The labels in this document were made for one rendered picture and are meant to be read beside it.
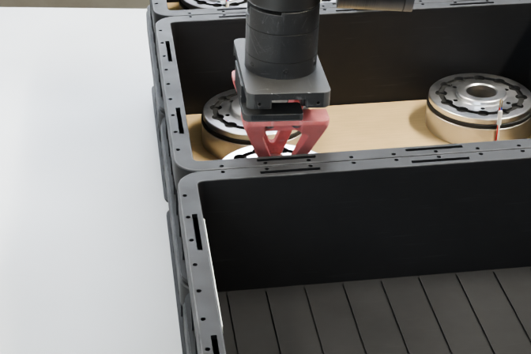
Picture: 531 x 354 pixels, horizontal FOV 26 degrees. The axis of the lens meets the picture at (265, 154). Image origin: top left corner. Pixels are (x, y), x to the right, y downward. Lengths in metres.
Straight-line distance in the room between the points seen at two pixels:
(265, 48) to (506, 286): 0.26
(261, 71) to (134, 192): 0.42
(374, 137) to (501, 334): 0.31
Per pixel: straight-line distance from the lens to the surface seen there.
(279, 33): 0.87
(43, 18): 1.74
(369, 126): 1.13
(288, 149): 1.00
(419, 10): 1.15
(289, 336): 0.86
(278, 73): 0.89
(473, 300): 0.90
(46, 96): 1.51
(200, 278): 0.74
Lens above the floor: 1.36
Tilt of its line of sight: 30 degrees down
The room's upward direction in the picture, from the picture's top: straight up
